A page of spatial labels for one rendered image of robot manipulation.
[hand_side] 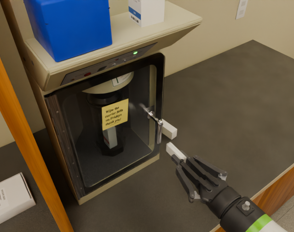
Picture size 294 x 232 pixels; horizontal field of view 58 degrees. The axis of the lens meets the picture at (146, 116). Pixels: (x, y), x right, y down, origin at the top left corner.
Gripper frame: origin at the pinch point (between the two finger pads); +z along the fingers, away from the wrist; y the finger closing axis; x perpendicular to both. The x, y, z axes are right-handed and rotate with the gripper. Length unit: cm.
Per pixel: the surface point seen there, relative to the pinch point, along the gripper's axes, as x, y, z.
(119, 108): -13.2, 10.1, 12.0
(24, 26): -38.5, 26.6, 13.0
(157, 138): -0.5, 0.9, 7.3
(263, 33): 19, -125, 57
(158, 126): -5.2, 0.7, 7.1
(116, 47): -36.3, 15.5, 1.8
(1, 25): -23, 25, 56
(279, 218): 113, -90, -16
